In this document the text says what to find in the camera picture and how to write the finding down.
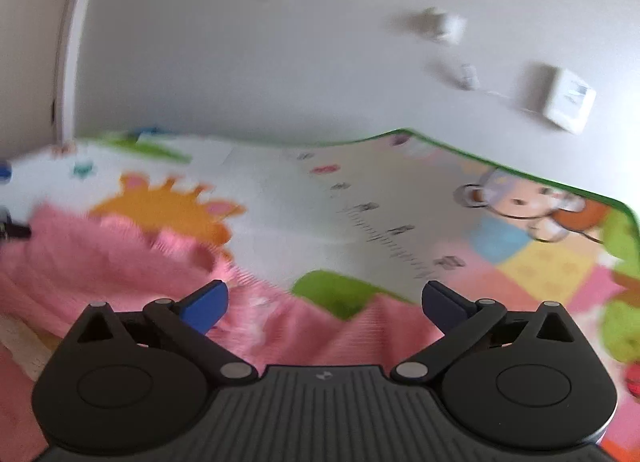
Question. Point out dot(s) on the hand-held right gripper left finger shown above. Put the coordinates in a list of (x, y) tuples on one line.
[(206, 308)]

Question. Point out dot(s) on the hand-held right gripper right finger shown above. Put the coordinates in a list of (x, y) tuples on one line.
[(441, 308)]

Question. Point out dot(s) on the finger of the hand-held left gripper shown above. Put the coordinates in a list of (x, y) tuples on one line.
[(15, 230)]

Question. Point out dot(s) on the pink knit garment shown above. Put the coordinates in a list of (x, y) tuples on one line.
[(75, 262)]

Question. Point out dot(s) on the colourful cartoon play mat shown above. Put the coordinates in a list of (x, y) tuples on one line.
[(300, 212)]

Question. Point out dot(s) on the white plug adapter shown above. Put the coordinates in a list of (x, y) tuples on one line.
[(445, 26)]

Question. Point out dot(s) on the white door frame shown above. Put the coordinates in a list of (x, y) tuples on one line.
[(70, 42)]

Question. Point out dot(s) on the small white wall plug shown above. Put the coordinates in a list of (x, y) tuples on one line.
[(467, 75)]

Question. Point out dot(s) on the white wall socket box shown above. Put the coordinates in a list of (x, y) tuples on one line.
[(570, 98)]

